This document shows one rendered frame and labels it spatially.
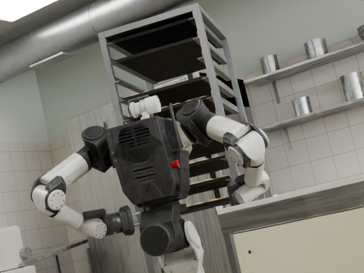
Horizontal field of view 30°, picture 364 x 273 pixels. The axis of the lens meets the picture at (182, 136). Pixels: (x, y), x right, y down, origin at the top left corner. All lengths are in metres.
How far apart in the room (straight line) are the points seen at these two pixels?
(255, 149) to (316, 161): 3.55
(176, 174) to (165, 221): 0.18
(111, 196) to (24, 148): 1.64
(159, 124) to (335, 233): 1.11
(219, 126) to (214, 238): 2.93
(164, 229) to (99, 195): 3.49
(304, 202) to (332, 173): 4.32
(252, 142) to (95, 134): 0.64
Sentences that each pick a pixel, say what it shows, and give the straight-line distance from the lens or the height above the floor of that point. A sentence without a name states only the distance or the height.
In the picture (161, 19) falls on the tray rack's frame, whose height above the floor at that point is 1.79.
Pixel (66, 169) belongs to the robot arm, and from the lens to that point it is 2.58.
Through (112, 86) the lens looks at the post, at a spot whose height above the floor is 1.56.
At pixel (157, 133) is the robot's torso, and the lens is 2.42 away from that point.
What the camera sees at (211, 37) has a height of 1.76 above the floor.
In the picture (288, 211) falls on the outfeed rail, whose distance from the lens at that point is 1.53.
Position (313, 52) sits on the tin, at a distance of 5.65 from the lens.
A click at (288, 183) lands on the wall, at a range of 5.97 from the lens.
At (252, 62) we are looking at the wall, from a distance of 6.13.
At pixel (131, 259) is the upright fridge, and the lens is 5.72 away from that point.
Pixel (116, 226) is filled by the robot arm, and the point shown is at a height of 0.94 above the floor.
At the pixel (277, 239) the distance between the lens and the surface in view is 1.53.
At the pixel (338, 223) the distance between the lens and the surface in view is 1.47.
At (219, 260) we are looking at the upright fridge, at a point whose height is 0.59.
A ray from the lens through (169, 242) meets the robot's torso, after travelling 2.38.
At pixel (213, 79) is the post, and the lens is 2.94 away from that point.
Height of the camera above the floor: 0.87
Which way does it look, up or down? 8 degrees up
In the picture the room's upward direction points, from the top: 13 degrees counter-clockwise
